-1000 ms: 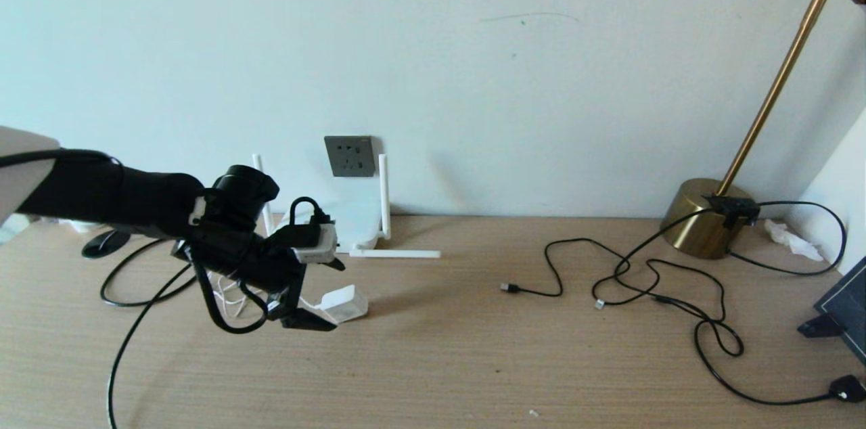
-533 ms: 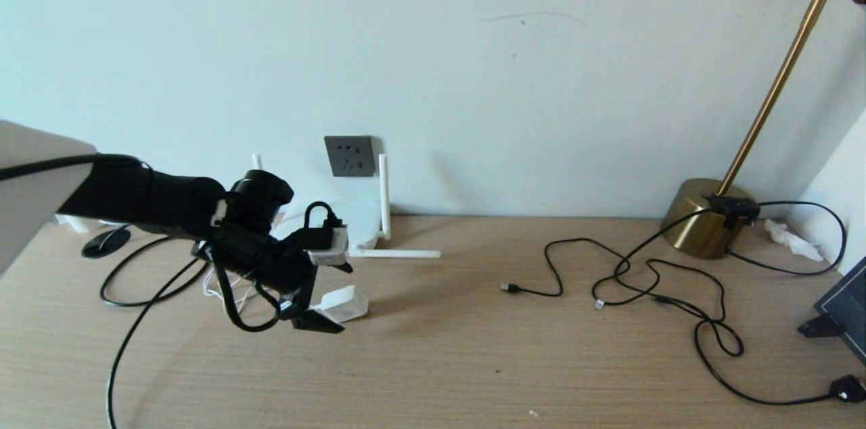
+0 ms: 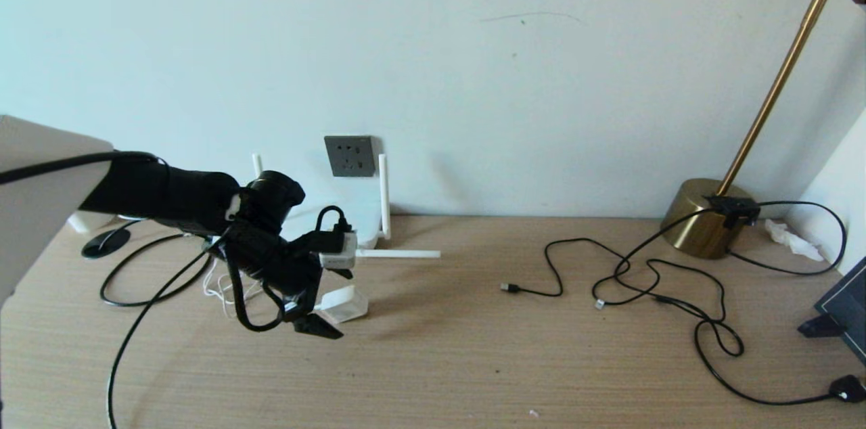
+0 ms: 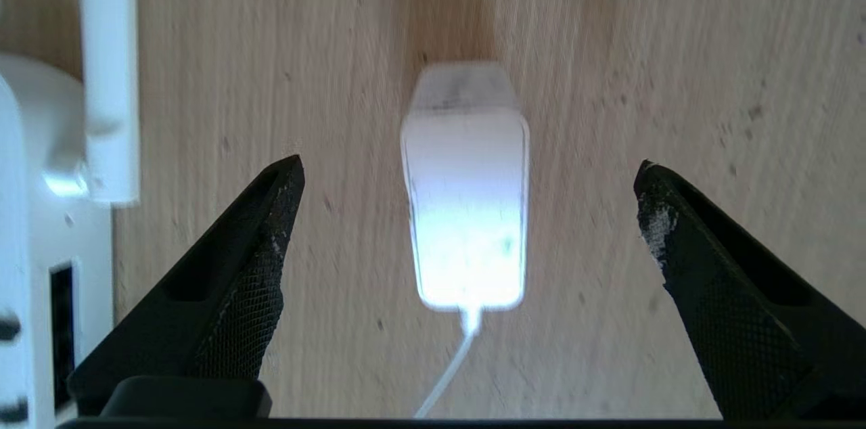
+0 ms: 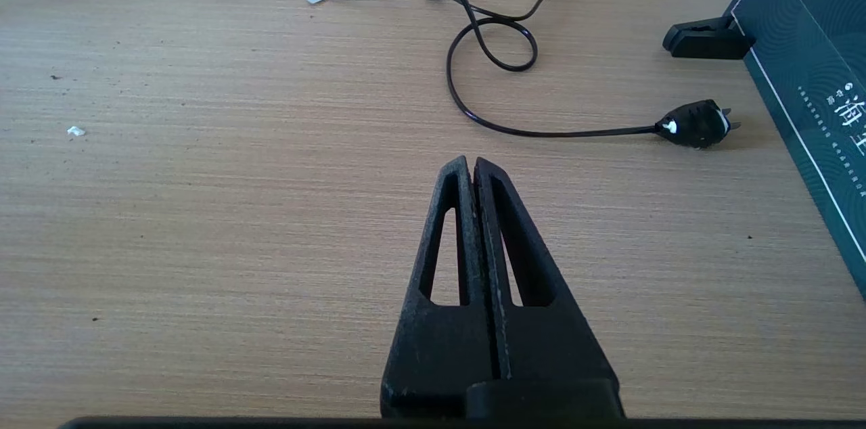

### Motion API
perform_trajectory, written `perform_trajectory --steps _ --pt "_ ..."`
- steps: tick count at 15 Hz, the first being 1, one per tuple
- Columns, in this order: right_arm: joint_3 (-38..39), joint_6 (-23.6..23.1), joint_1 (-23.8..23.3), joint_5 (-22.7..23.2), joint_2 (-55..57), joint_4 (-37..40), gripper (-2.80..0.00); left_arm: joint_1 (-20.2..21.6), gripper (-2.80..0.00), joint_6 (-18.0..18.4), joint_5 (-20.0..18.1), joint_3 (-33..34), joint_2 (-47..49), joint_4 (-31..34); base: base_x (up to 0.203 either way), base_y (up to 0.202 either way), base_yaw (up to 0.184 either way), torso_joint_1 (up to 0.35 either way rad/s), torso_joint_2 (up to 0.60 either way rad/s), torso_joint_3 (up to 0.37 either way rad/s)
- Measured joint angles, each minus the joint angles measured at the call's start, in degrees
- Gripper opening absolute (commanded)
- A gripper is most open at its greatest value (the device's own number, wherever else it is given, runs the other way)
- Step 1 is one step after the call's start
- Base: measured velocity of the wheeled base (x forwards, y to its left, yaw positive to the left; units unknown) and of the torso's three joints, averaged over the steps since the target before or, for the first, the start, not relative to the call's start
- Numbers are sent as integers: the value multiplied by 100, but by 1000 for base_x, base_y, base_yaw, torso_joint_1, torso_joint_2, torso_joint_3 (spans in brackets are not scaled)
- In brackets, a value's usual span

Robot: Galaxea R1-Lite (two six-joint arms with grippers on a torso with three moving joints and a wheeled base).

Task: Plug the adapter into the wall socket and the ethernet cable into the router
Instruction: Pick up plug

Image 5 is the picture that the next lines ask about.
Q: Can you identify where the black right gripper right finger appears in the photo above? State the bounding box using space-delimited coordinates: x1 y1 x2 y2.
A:
474 157 618 382

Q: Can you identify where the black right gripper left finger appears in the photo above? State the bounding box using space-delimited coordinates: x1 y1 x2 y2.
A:
380 156 499 420

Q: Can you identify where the black clip stand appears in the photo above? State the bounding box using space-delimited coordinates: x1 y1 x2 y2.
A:
662 15 755 61

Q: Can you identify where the dark teal printed box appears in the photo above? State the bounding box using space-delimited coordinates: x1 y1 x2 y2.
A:
727 0 866 298

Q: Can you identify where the black lamp cord with plug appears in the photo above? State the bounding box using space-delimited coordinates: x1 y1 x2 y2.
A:
306 0 750 149

